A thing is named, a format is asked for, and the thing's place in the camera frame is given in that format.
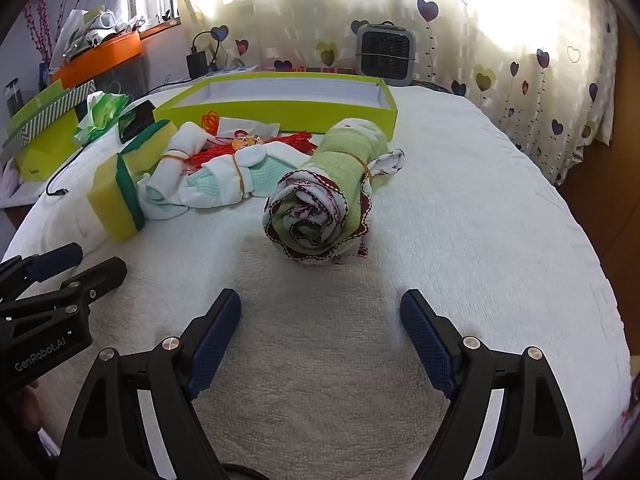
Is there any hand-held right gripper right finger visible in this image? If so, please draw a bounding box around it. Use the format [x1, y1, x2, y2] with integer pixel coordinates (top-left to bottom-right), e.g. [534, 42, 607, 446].
[400, 288, 583, 480]

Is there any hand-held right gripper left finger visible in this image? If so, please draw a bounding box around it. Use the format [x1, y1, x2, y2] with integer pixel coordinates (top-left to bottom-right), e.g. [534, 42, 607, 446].
[59, 288, 242, 480]

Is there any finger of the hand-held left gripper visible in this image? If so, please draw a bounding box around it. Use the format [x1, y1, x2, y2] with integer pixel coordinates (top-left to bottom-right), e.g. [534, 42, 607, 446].
[0, 242, 84, 291]
[0, 256, 128, 333]

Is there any yellow green scouring sponge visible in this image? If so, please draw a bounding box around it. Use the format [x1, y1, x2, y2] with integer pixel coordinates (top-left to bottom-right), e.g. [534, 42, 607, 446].
[86, 152, 147, 242]
[120, 119, 180, 173]

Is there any white mint sock bundle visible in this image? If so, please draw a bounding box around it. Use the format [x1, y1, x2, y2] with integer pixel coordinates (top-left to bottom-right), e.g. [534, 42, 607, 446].
[187, 141, 311, 211]
[137, 121, 211, 221]

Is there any green sock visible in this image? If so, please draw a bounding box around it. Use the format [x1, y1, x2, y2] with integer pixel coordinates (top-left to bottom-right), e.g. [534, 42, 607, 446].
[262, 117, 406, 266]

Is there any white thin cloth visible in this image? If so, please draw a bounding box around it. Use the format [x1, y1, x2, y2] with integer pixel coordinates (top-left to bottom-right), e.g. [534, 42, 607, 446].
[215, 116, 281, 139]

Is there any red tassel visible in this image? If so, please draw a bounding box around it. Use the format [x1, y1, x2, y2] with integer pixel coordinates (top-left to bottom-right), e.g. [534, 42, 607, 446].
[187, 129, 318, 167]

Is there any lime green box tray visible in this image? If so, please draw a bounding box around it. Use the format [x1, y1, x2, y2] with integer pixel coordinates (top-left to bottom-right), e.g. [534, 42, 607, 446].
[152, 71, 399, 142]

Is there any person's left hand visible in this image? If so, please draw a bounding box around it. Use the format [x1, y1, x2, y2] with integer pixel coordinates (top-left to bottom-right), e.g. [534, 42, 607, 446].
[15, 380, 45, 433]

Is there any green tissue packet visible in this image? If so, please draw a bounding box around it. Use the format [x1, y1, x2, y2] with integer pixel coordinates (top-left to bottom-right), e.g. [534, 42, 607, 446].
[74, 91, 132, 146]

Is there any black smartphone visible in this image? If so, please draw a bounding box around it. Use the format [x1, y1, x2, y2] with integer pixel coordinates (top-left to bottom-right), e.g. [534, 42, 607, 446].
[118, 100, 157, 143]

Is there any orange storage bin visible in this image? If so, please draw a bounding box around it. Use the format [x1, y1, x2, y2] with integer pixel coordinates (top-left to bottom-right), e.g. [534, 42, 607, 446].
[50, 30, 143, 88]

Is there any pile of white packaging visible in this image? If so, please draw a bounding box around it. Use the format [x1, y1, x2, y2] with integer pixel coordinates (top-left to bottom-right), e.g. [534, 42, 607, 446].
[50, 5, 151, 68]

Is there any red berry branch decoration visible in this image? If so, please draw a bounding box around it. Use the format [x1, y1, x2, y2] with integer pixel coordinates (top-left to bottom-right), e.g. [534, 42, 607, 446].
[22, 0, 83, 66]

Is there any black charger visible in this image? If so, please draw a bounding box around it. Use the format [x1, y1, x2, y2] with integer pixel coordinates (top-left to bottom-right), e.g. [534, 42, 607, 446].
[186, 50, 209, 79]

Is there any white blue power strip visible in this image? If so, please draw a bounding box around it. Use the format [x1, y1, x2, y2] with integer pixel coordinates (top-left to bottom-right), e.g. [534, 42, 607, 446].
[215, 62, 261, 78]

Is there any orange window sill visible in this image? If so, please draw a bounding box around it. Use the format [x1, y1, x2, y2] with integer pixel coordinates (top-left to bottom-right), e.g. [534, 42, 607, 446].
[139, 19, 182, 42]

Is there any grey small fan heater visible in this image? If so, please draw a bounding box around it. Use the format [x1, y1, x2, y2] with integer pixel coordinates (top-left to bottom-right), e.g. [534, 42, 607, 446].
[356, 21, 417, 87]

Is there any cream heart print curtain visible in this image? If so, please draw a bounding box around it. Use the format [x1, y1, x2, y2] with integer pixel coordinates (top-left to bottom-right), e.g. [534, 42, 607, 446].
[172, 0, 618, 186]

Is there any wooden wardrobe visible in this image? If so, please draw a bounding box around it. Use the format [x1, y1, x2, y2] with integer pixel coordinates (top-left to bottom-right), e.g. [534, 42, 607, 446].
[582, 10, 640, 271]

